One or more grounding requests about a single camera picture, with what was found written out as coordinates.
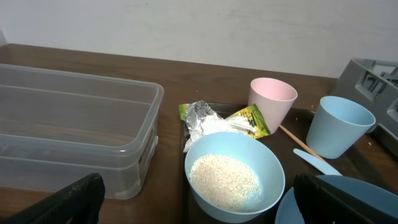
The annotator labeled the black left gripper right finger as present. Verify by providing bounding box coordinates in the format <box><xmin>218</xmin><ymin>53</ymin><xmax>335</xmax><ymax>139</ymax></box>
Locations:
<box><xmin>294</xmin><ymin>174</ymin><xmax>397</xmax><ymax>224</ymax></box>

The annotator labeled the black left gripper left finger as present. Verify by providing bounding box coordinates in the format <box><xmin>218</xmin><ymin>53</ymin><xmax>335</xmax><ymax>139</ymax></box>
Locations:
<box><xmin>2</xmin><ymin>173</ymin><xmax>105</xmax><ymax>224</ymax></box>

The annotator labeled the dark blue plate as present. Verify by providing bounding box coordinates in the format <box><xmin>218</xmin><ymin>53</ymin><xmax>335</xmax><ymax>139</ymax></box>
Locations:
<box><xmin>275</xmin><ymin>175</ymin><xmax>397</xmax><ymax>224</ymax></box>

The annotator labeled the light blue plastic cup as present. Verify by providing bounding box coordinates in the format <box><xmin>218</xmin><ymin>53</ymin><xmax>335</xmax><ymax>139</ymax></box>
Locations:
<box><xmin>306</xmin><ymin>96</ymin><xmax>376</xmax><ymax>159</ymax></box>

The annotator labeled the pink plastic cup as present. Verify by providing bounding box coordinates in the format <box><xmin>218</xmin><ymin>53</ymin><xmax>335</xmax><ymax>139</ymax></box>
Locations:
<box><xmin>248</xmin><ymin>78</ymin><xmax>298</xmax><ymax>134</ymax></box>

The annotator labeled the grey dishwasher rack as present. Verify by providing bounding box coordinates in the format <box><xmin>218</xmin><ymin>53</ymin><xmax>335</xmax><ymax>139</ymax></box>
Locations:
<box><xmin>330</xmin><ymin>58</ymin><xmax>397</xmax><ymax>156</ymax></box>

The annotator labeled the light blue plastic knife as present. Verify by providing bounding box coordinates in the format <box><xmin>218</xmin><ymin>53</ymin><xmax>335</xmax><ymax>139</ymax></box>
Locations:
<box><xmin>293</xmin><ymin>149</ymin><xmax>342</xmax><ymax>176</ymax></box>

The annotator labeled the dark brown serving tray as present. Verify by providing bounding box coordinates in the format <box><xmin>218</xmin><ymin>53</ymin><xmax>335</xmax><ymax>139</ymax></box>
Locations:
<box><xmin>180</xmin><ymin>108</ymin><xmax>397</xmax><ymax>224</ymax></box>

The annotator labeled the wooden chopstick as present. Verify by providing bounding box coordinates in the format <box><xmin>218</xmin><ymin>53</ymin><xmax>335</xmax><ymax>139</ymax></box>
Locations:
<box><xmin>279</xmin><ymin>124</ymin><xmax>326</xmax><ymax>162</ymax></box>

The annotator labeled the clear plastic bin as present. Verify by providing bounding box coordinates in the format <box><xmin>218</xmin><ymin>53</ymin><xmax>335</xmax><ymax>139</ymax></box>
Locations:
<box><xmin>1</xmin><ymin>64</ymin><xmax>164</xmax><ymax>200</ymax></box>

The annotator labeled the light blue rice bowl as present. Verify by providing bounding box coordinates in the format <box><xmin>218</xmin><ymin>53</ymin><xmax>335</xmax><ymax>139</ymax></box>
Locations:
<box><xmin>184</xmin><ymin>132</ymin><xmax>286</xmax><ymax>223</ymax></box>

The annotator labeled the crumpled yellow foil wrapper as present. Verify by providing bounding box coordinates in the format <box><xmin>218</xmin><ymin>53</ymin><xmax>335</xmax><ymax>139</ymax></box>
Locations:
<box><xmin>178</xmin><ymin>100</ymin><xmax>271</xmax><ymax>152</ymax></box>

